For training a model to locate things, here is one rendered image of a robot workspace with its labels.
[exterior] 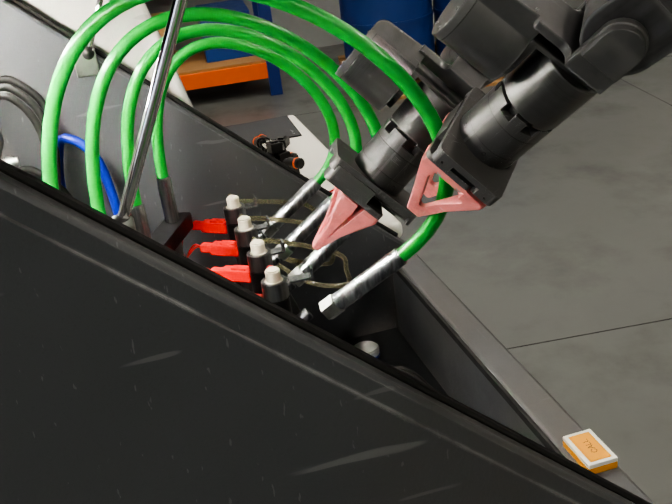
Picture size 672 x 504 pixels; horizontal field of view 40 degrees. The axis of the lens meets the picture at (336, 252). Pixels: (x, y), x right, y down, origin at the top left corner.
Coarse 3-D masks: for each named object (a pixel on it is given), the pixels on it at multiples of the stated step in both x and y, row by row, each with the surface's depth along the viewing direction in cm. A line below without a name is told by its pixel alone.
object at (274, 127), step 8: (264, 120) 196; (272, 120) 195; (280, 120) 194; (288, 120) 194; (232, 128) 193; (240, 128) 192; (248, 128) 192; (256, 128) 191; (264, 128) 190; (272, 128) 190; (280, 128) 189; (288, 128) 188; (296, 128) 188; (240, 136) 187; (248, 136) 186; (256, 136) 186; (272, 136) 184; (296, 136) 183
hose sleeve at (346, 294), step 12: (396, 252) 84; (384, 264) 84; (396, 264) 84; (360, 276) 85; (372, 276) 84; (384, 276) 84; (348, 288) 85; (360, 288) 85; (372, 288) 85; (336, 300) 86; (348, 300) 86
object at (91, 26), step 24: (120, 0) 76; (144, 0) 76; (264, 0) 75; (288, 0) 75; (96, 24) 78; (336, 24) 75; (72, 48) 79; (360, 48) 76; (384, 72) 77; (48, 96) 81; (408, 96) 77; (48, 120) 82; (432, 120) 78; (48, 144) 83; (48, 168) 84; (432, 216) 81; (408, 240) 83
